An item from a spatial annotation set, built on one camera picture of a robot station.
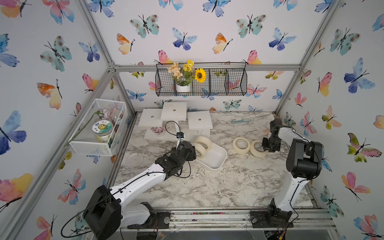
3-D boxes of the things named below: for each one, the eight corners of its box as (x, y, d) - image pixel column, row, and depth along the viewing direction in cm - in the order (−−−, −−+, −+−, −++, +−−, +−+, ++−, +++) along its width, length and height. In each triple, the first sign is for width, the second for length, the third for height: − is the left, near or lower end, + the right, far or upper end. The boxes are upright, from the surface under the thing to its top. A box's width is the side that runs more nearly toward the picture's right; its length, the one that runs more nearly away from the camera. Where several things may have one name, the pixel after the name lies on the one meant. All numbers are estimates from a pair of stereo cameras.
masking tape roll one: (234, 154, 100) (235, 151, 97) (231, 139, 107) (232, 136, 105) (250, 154, 100) (252, 151, 97) (247, 139, 107) (248, 136, 105)
